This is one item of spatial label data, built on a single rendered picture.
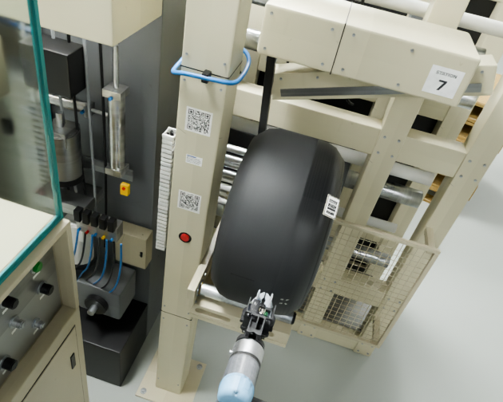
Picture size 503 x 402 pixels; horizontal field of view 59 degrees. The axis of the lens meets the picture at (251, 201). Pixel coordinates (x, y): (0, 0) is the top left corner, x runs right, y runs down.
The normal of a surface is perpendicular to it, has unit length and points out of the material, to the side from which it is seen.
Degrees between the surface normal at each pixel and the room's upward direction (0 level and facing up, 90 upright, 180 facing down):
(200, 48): 90
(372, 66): 90
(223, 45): 90
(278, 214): 47
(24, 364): 0
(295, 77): 90
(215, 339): 0
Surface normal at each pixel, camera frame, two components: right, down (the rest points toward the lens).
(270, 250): -0.15, 0.22
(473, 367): 0.18, -0.76
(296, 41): -0.25, 0.58
